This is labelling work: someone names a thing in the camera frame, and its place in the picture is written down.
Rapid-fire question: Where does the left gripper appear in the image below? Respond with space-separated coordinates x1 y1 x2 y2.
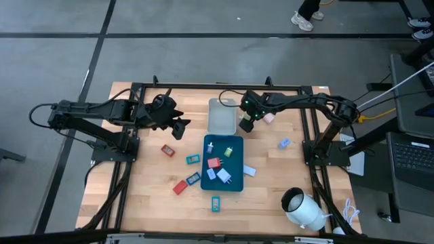
137 106 192 141

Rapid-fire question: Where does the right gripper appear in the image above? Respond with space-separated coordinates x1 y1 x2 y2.
238 92 273 134

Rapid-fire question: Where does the red window box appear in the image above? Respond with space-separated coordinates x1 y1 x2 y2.
160 144 176 158

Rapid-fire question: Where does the light blue box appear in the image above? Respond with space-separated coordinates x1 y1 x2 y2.
241 164 257 178

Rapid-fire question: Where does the large light blue charger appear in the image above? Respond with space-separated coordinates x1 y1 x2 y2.
216 167 233 185

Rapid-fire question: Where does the grey plastic bin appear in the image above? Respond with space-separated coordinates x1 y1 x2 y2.
207 98 238 136

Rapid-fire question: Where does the dark teal tray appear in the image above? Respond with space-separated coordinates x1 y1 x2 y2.
199 134 245 192

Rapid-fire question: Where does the blue window box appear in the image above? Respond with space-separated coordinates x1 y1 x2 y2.
185 171 201 186

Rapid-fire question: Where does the red flat box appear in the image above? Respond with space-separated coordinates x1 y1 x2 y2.
172 180 189 196

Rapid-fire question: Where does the white cylindrical device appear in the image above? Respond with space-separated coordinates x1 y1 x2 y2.
280 186 329 232

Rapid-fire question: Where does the light grey flat box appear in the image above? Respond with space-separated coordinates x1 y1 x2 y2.
338 132 366 177

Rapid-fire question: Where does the rig crossbar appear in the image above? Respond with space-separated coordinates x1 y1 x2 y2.
0 228 434 244

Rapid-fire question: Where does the person's leg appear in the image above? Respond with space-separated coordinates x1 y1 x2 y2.
298 0 321 21

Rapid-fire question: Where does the black power brick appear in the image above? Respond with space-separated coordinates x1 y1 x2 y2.
366 82 394 92

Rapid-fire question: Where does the dark grey laptop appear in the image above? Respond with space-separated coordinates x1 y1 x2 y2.
386 131 434 192

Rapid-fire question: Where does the black furniture foot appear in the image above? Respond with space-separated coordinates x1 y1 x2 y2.
0 148 26 163

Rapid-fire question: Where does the dark blue tablet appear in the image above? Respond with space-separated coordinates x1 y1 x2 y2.
414 102 434 119

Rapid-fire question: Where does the grey side desk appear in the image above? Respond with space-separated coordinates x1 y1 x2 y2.
386 53 434 218

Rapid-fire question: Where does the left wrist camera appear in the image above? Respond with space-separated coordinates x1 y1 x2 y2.
151 94 176 111

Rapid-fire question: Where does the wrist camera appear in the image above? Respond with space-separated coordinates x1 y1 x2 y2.
239 89 256 108
151 94 176 111

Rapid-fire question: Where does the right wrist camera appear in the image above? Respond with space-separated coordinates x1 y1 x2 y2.
239 89 256 108

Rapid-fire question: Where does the black aluminium table frame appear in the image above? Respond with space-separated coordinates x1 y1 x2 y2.
76 75 362 238

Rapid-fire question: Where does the yellow extension cable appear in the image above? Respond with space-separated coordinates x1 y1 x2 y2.
357 107 397 123

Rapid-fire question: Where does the white coiled cable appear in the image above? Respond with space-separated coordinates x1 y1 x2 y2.
341 197 361 227

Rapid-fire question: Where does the white diagonal cable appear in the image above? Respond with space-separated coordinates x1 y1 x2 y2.
355 60 434 109

